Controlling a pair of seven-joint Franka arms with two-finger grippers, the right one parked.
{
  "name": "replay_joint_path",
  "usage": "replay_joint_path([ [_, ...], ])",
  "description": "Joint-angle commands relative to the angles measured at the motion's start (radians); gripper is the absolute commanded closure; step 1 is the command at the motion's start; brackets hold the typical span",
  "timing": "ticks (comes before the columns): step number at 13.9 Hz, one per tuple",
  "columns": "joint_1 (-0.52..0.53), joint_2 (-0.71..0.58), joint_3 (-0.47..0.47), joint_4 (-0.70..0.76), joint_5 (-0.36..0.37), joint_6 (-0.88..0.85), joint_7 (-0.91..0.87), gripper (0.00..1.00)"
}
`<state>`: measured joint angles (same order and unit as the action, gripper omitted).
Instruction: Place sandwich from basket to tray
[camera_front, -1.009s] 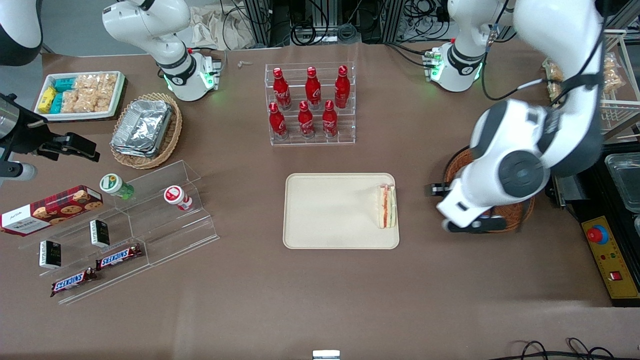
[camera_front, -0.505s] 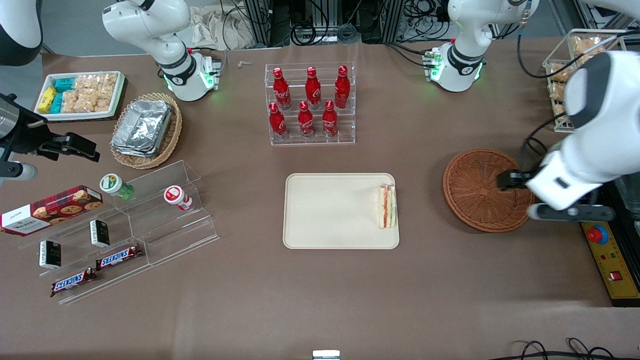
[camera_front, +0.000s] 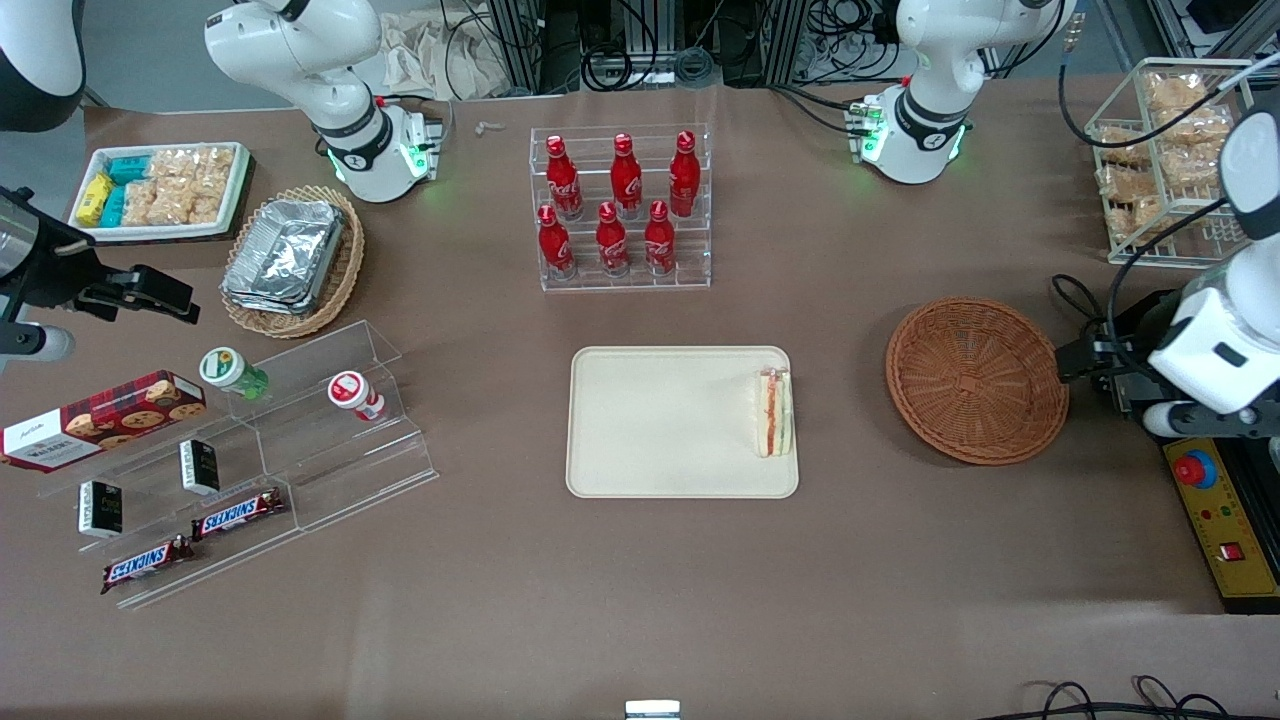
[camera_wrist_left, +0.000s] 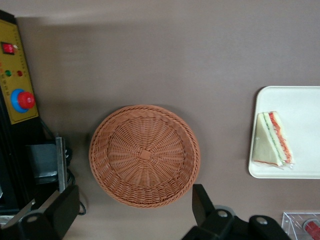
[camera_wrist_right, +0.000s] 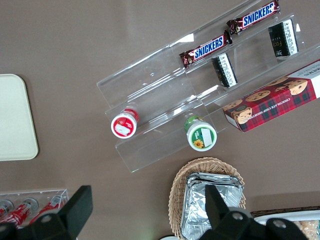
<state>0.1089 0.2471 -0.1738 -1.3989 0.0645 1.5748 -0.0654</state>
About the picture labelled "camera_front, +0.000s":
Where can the small clear plastic piece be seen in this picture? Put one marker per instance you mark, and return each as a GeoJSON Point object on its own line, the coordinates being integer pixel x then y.
{"type": "Point", "coordinates": [490, 127]}

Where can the clear acrylic bottle rack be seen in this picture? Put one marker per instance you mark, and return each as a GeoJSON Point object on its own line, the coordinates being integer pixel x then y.
{"type": "Point", "coordinates": [620, 285]}

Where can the round brown wicker basket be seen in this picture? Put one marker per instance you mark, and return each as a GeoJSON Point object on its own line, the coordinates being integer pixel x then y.
{"type": "Point", "coordinates": [975, 380]}

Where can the small black white box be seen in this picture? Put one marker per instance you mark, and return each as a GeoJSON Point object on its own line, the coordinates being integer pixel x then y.
{"type": "Point", "coordinates": [100, 508]}
{"type": "Point", "coordinates": [199, 466]}

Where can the red capped drink bottle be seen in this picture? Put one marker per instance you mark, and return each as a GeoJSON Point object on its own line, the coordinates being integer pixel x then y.
{"type": "Point", "coordinates": [352, 392]}

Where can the bagged fried snack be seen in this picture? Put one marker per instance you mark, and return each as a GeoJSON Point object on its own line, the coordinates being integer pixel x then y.
{"type": "Point", "coordinates": [1190, 168]}
{"type": "Point", "coordinates": [1138, 218]}
{"type": "Point", "coordinates": [1128, 183]}
{"type": "Point", "coordinates": [1175, 92]}
{"type": "Point", "coordinates": [1190, 130]}
{"type": "Point", "coordinates": [1122, 147]}

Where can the red tartan cookie box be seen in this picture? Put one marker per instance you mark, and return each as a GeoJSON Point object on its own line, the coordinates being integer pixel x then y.
{"type": "Point", "coordinates": [100, 420]}

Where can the aluminium frame rack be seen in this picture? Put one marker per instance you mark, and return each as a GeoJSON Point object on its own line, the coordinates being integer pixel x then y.
{"type": "Point", "coordinates": [640, 40]}

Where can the white rectangular snack tray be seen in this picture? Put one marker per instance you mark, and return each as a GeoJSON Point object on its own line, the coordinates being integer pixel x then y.
{"type": "Point", "coordinates": [240, 190]}

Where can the red cola bottle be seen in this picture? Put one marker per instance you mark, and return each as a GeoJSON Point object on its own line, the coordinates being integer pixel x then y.
{"type": "Point", "coordinates": [684, 175]}
{"type": "Point", "coordinates": [555, 245]}
{"type": "Point", "coordinates": [564, 180]}
{"type": "Point", "coordinates": [660, 240]}
{"type": "Point", "coordinates": [626, 175]}
{"type": "Point", "coordinates": [612, 240]}

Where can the green capped drink bottle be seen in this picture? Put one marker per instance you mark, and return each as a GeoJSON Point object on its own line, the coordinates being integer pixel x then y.
{"type": "Point", "coordinates": [230, 370]}

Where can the clear acrylic stepped stand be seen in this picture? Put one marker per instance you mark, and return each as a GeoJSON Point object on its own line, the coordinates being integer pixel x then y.
{"type": "Point", "coordinates": [330, 470]}

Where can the yellow snack packet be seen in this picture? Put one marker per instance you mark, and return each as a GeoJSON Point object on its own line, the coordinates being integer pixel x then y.
{"type": "Point", "coordinates": [94, 200]}

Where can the clear rice cracker bag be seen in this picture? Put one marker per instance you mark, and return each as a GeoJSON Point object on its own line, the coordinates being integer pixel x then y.
{"type": "Point", "coordinates": [172, 165]}
{"type": "Point", "coordinates": [142, 204]}
{"type": "Point", "coordinates": [215, 165]}
{"type": "Point", "coordinates": [207, 203]}
{"type": "Point", "coordinates": [175, 203]}

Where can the black box with metal plate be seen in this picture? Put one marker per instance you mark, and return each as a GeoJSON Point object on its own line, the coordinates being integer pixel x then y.
{"type": "Point", "coordinates": [1140, 315]}

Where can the crumpled beige plastic sheet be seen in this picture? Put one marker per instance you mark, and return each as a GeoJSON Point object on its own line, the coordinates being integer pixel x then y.
{"type": "Point", "coordinates": [440, 55]}

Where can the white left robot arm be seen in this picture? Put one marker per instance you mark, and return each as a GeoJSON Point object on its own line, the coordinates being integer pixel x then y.
{"type": "Point", "coordinates": [930, 60]}

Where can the cream plastic tray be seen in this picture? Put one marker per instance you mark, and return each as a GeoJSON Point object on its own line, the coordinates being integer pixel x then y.
{"type": "Point", "coordinates": [660, 420]}

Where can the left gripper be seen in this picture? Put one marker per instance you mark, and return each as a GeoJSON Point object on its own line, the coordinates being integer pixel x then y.
{"type": "Point", "coordinates": [1133, 340]}

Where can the oval light wicker basket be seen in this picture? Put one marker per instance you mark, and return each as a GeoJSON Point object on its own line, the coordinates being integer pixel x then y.
{"type": "Point", "coordinates": [340, 285]}

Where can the stacked aluminium foil containers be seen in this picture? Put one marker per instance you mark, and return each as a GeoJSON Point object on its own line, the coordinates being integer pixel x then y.
{"type": "Point", "coordinates": [285, 255]}

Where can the snickers chocolate bar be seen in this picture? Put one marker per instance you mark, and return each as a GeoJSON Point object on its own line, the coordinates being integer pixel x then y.
{"type": "Point", "coordinates": [238, 514]}
{"type": "Point", "coordinates": [145, 563]}

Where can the black yellow control box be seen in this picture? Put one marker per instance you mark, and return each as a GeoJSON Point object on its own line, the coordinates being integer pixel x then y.
{"type": "Point", "coordinates": [1215, 520]}

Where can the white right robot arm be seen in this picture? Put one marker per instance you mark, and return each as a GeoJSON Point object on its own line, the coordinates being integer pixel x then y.
{"type": "Point", "coordinates": [330, 100]}

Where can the teal snack packet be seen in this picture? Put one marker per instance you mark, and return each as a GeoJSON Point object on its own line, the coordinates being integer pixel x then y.
{"type": "Point", "coordinates": [130, 169]}
{"type": "Point", "coordinates": [114, 206]}

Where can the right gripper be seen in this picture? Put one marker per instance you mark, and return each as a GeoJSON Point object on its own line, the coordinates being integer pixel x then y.
{"type": "Point", "coordinates": [52, 277]}

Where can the triangle sandwich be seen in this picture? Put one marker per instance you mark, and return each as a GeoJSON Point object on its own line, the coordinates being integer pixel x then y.
{"type": "Point", "coordinates": [772, 415]}

